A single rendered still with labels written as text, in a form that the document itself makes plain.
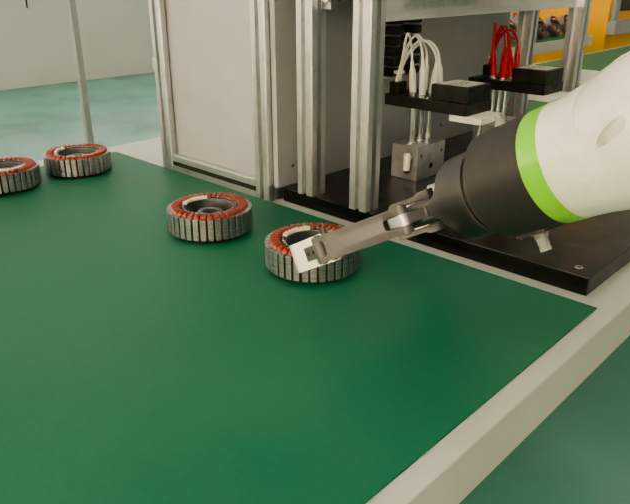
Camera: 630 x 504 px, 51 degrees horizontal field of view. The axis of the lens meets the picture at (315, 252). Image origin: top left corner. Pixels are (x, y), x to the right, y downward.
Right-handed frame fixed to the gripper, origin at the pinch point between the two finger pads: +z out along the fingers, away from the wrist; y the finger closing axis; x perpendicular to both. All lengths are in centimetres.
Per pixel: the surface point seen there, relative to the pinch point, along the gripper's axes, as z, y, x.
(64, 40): 595, 228, 300
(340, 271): 2.2, -0.9, -2.9
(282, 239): 7.9, -2.9, 2.7
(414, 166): 14.8, 29.9, 7.6
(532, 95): 8, 55, 13
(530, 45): 17, 75, 25
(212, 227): 18.0, -5.4, 7.4
